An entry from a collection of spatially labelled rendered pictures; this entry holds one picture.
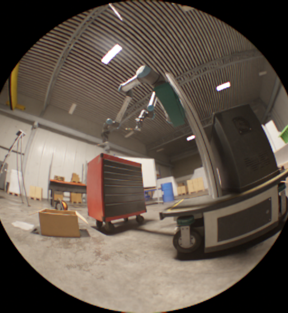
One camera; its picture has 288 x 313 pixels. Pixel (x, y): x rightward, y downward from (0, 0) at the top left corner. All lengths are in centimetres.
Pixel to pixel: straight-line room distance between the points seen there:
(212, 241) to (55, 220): 120
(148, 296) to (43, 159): 934
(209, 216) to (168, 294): 39
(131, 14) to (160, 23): 177
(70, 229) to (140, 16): 868
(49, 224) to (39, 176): 804
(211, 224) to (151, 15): 843
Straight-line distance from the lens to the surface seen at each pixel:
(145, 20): 808
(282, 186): 84
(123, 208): 131
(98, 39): 821
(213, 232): 59
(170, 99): 108
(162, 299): 50
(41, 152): 959
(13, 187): 725
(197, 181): 791
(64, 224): 118
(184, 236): 67
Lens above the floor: 42
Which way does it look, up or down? 21 degrees up
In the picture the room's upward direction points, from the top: 6 degrees counter-clockwise
